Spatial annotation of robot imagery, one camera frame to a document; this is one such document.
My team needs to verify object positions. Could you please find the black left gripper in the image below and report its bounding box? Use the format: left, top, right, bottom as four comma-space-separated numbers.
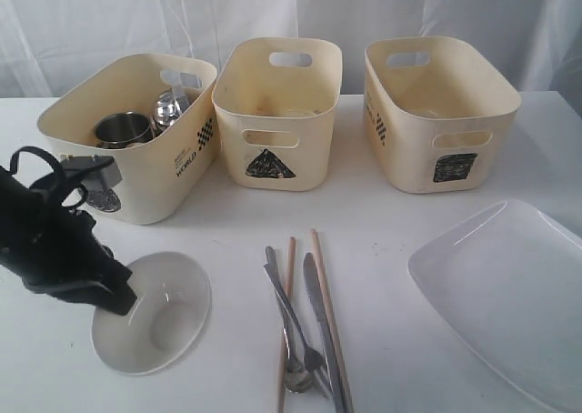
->
1, 169, 137, 316

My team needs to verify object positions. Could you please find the white ceramic bowl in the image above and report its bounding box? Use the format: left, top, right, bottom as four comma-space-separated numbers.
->
91, 251, 212, 377

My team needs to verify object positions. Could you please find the cream bin with circle mark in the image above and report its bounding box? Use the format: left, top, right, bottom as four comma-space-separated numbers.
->
37, 54, 220, 225

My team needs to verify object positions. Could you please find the stainless steel cup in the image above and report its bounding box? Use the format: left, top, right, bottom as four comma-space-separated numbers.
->
94, 112, 155, 149

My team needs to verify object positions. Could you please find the stainless steel bowl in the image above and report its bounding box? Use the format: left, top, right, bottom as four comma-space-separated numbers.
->
150, 86, 201, 136

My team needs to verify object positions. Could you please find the left wooden chopstick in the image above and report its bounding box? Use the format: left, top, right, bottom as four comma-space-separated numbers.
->
276, 237, 296, 413

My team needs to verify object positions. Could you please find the wooden chopstick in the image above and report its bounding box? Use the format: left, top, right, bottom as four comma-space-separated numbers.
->
310, 228, 355, 413
276, 237, 296, 413

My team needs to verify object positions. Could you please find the stainless steel knife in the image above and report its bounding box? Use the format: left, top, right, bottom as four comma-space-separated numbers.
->
303, 252, 347, 412

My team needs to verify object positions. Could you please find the stainless steel spoon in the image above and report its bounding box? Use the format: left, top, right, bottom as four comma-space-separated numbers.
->
265, 246, 313, 393

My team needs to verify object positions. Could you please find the right wooden chopstick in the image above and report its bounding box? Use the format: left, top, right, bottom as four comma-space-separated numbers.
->
310, 228, 355, 413

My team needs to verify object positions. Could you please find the stainless steel fork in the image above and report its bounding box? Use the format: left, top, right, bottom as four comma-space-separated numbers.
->
264, 264, 331, 394

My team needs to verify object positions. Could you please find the cream bin with triangle mark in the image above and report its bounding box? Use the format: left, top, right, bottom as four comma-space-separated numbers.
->
212, 37, 343, 191

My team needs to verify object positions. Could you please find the white curtain backdrop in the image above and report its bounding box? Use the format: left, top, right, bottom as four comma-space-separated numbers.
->
1, 0, 581, 109

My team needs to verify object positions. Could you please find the cream bin with square mark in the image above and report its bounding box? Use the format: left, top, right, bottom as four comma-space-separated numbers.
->
364, 35, 522, 194

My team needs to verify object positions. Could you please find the white rectangular plate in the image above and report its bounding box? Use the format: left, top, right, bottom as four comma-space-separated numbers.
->
407, 199, 581, 412

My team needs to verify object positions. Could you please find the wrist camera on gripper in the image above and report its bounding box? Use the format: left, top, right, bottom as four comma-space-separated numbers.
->
60, 156, 122, 192

